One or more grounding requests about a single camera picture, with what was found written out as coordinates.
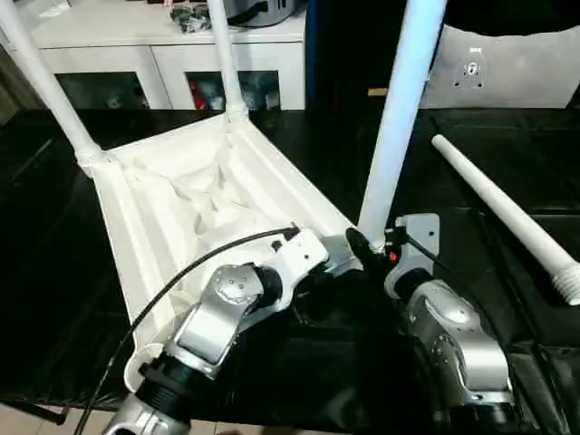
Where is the white cabinet with glass doors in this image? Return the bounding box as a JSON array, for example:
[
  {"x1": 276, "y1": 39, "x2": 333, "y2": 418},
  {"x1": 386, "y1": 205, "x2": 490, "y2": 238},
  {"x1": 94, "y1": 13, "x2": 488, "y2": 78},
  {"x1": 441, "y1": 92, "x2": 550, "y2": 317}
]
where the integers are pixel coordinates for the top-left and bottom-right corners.
[{"x1": 25, "y1": 0, "x2": 307, "y2": 113}]

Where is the grey bag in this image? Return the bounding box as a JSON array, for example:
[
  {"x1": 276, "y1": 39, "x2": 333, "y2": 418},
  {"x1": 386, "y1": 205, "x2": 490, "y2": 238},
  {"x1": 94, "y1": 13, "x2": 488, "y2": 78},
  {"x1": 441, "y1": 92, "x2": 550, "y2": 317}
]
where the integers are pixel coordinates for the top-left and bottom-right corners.
[{"x1": 223, "y1": 0, "x2": 305, "y2": 26}]

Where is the black work mat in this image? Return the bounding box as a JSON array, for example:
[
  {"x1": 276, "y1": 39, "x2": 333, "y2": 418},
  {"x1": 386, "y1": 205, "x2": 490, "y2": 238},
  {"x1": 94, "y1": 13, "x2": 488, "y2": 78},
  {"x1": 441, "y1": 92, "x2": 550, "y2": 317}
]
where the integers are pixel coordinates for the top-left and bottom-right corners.
[{"x1": 0, "y1": 104, "x2": 580, "y2": 431}]

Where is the white plastic table top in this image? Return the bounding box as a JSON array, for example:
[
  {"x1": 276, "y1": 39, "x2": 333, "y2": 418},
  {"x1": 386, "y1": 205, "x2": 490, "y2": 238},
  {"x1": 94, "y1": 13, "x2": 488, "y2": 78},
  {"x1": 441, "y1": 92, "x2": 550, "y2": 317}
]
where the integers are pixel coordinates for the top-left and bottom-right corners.
[{"x1": 77, "y1": 113, "x2": 365, "y2": 383}]

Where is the black cabinet with yellow label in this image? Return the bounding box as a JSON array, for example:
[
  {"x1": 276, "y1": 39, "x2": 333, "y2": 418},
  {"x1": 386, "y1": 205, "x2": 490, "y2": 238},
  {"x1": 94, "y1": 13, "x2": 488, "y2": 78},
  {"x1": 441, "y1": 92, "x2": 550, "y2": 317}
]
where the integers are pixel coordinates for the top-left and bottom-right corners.
[{"x1": 304, "y1": 0, "x2": 447, "y2": 114}]

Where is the cluster of small bottles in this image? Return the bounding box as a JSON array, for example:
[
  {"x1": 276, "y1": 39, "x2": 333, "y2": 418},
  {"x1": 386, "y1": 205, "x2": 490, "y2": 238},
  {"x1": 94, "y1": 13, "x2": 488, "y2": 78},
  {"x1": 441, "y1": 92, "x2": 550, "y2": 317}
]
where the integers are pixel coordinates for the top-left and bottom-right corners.
[{"x1": 186, "y1": 71, "x2": 282, "y2": 111}]

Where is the white cushion with badge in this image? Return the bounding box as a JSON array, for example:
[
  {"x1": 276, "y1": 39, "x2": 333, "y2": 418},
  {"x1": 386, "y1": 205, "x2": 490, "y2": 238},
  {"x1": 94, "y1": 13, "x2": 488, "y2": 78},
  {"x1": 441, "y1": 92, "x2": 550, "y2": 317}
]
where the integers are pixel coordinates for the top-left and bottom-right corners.
[{"x1": 424, "y1": 23, "x2": 580, "y2": 111}]

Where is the white plastic table leg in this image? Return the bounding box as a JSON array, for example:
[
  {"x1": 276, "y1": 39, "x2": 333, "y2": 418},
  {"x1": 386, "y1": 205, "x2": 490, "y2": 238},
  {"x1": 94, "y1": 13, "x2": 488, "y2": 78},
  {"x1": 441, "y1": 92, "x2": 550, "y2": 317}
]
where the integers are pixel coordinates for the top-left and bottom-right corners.
[
  {"x1": 356, "y1": 0, "x2": 449, "y2": 256},
  {"x1": 431, "y1": 134, "x2": 580, "y2": 305},
  {"x1": 0, "y1": 0, "x2": 108, "y2": 169},
  {"x1": 207, "y1": 0, "x2": 251, "y2": 124}
]

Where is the grey brown curtain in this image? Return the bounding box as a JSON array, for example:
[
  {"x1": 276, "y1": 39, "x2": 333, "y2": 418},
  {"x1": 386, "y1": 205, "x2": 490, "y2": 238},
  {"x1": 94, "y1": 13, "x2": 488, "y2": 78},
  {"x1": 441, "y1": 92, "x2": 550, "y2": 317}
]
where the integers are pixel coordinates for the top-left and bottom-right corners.
[{"x1": 0, "y1": 45, "x2": 30, "y2": 126}]

